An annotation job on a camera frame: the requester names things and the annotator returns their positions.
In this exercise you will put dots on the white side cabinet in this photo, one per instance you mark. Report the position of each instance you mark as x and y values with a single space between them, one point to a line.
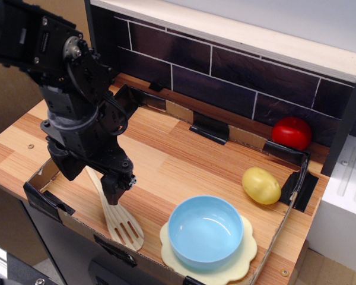
333 230

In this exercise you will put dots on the wooden slotted spatula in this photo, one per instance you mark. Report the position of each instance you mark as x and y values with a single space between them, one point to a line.
122 226

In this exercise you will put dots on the cardboard fence with black tape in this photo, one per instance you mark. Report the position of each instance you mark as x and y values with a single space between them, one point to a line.
176 154

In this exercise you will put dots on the cream scalloped plate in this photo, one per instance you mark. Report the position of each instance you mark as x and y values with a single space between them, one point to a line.
236 269

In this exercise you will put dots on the yellow toy potato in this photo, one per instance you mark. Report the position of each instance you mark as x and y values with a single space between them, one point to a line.
261 186

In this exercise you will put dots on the light blue plastic bowl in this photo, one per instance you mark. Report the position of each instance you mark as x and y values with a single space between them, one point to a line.
205 232

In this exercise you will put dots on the red toy tomato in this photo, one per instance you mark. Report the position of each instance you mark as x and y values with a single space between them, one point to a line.
293 132

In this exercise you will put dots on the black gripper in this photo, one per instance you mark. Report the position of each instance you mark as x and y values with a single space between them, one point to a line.
74 149

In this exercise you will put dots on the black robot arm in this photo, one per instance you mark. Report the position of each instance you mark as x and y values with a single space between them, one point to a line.
84 119

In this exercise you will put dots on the dark tile backsplash panel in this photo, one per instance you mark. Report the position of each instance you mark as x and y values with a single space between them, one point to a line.
249 85

